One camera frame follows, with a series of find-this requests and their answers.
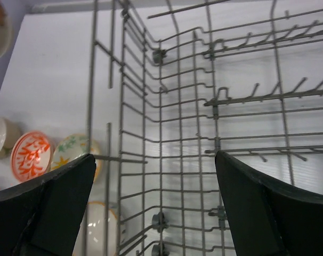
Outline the leaf and flower pattern bowl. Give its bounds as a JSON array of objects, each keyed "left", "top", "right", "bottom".
[{"left": 50, "top": 133, "right": 102, "bottom": 182}]

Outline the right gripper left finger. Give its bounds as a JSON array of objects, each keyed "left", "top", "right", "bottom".
[{"left": 0, "top": 154, "right": 96, "bottom": 255}]

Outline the white bowl with patterned outside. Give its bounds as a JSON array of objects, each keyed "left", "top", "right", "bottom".
[{"left": 87, "top": 201, "right": 124, "bottom": 255}]

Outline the grey wire dish rack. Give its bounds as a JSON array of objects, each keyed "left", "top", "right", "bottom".
[{"left": 86, "top": 1, "right": 323, "bottom": 255}]

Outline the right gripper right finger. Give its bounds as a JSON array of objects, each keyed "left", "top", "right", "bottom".
[{"left": 215, "top": 151, "right": 323, "bottom": 255}]

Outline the orange coral pattern bowl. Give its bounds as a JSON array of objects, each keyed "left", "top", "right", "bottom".
[{"left": 11, "top": 131, "right": 55, "bottom": 183}]

